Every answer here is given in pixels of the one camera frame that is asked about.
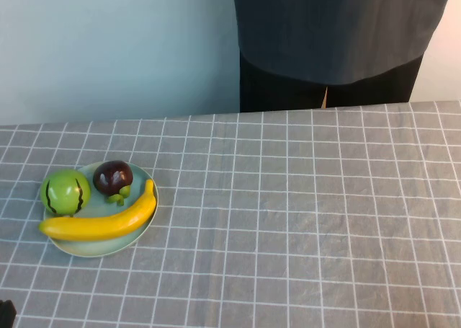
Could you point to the yellow toy banana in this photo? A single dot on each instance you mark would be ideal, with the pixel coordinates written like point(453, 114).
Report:
point(101, 228)

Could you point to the dark purple toy mangosteen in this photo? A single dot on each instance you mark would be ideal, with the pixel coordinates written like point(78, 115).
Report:
point(113, 178)

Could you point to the person's black trousers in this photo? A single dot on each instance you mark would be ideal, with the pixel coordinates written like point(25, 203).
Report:
point(281, 90)

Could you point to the person's dark grey shirt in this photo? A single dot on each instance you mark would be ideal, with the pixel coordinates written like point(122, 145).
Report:
point(335, 29)

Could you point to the teal round plate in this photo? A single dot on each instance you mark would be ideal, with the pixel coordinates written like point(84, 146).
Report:
point(104, 249)

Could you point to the grey checked tablecloth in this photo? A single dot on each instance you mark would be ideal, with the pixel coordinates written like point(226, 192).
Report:
point(288, 216)

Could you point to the green striped toy melon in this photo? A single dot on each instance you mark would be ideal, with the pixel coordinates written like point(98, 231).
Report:
point(63, 194)

